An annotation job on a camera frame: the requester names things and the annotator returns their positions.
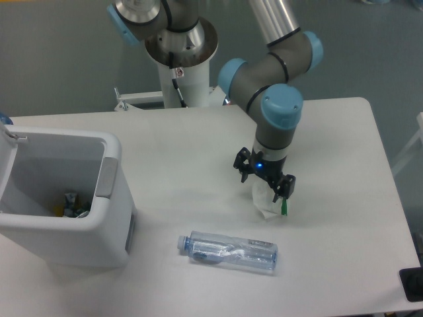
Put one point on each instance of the blue object at left edge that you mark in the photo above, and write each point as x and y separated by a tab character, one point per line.
5	119

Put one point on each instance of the white trash can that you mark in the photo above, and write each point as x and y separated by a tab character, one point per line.
38	166

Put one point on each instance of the white frame at right edge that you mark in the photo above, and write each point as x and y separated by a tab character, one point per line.
409	151

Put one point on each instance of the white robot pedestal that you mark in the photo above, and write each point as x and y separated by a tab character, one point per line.
183	63

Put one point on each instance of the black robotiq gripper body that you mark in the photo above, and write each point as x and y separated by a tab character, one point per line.
268	170

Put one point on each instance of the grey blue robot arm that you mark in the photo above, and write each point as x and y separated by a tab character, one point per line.
262	89

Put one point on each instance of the black device at table edge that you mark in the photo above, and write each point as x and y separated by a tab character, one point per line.
411	279

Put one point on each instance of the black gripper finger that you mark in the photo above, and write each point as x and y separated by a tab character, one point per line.
283	187
242	164

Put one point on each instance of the clear plastic water bottle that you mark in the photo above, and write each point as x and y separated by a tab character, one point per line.
217	248

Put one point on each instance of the white green wrapper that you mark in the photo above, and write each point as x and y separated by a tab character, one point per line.
263	196

